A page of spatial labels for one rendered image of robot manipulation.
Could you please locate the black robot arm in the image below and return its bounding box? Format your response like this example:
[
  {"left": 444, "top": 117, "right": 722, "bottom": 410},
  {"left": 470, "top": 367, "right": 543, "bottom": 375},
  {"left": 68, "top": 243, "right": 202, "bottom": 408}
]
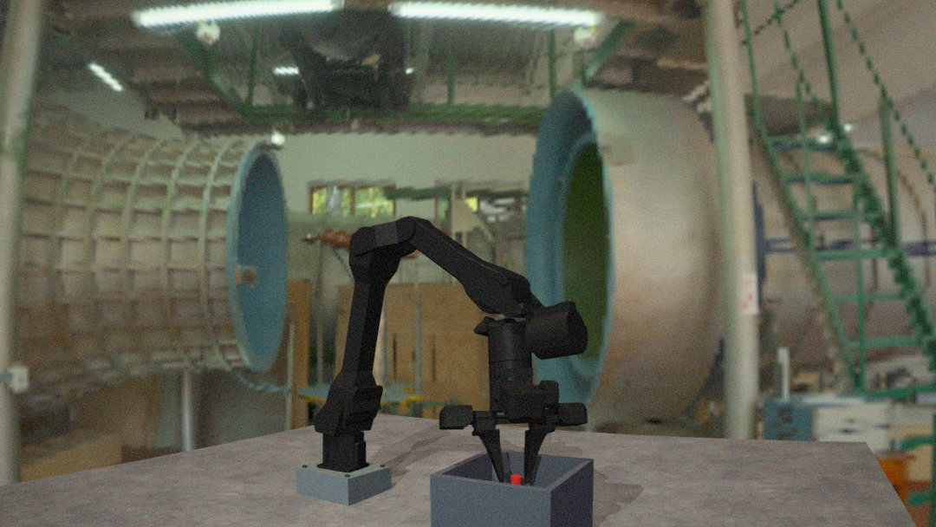
[{"left": 313, "top": 216, "right": 588, "bottom": 472}]

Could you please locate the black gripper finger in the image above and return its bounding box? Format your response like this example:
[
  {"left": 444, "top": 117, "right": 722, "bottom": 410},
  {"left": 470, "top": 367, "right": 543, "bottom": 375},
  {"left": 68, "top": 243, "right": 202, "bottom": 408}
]
[
  {"left": 523, "top": 427, "right": 556, "bottom": 484},
  {"left": 472, "top": 428, "right": 504, "bottom": 483}
]

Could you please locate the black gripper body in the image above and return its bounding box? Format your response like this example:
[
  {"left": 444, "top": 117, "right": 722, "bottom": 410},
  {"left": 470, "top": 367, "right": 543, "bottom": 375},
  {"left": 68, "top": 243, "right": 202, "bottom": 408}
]
[{"left": 439, "top": 361, "right": 588, "bottom": 430}]

